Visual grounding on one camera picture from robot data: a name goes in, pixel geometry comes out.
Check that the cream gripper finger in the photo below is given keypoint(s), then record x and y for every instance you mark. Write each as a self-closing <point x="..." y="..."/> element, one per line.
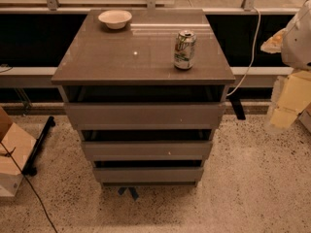
<point x="274" y="43"/>

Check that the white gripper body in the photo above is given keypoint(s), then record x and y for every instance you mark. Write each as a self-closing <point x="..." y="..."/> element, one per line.
<point x="297" y="44"/>

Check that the grey drawer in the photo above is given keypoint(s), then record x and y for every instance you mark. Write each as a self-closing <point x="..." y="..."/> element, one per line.
<point x="148" y="175"/>
<point x="104" y="116"/>
<point x="172" y="150"/>

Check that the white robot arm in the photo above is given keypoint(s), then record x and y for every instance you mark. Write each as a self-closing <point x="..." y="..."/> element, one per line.
<point x="296" y="46"/>

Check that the grey drawer cabinet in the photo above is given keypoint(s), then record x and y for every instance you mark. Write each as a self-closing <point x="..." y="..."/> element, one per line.
<point x="135" y="65"/>

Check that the grey top drawer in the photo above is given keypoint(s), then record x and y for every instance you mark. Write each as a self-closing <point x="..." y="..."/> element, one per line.
<point x="104" y="116"/>

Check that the grey bottom drawer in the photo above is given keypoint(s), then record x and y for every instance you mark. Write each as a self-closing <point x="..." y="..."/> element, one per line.
<point x="148" y="175"/>

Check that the cardboard box right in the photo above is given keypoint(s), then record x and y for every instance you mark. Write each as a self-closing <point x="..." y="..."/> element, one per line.
<point x="305" y="118"/>

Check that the cardboard box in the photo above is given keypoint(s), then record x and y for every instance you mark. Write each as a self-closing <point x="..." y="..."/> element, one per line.
<point x="15" y="147"/>
<point x="305" y="118"/>

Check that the green white soda can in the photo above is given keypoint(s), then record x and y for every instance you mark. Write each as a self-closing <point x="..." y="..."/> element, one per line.
<point x="184" y="49"/>

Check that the white ceramic bowl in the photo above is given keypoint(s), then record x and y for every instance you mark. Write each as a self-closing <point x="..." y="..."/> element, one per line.
<point x="115" y="19"/>

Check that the cardboard box left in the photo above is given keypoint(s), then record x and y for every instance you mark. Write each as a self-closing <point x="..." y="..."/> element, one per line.
<point x="15" y="147"/>

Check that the black stand leg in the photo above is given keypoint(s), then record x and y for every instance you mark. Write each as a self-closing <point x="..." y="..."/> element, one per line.
<point x="29" y="168"/>

